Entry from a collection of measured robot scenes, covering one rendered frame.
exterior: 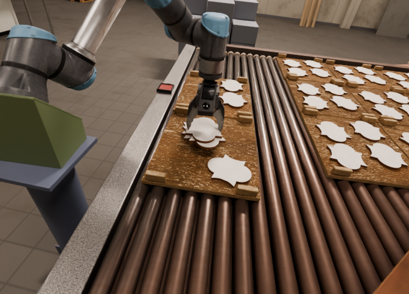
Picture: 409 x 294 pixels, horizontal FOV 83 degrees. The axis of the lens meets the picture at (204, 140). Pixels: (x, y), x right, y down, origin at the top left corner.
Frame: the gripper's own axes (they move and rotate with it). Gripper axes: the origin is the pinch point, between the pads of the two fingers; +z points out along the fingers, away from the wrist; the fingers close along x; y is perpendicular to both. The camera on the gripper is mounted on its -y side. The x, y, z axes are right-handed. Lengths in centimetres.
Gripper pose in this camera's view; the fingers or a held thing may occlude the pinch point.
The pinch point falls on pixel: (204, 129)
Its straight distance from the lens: 80.9
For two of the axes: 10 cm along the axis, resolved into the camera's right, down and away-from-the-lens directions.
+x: -10.0, -0.9, -0.3
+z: -0.9, 7.9, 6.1
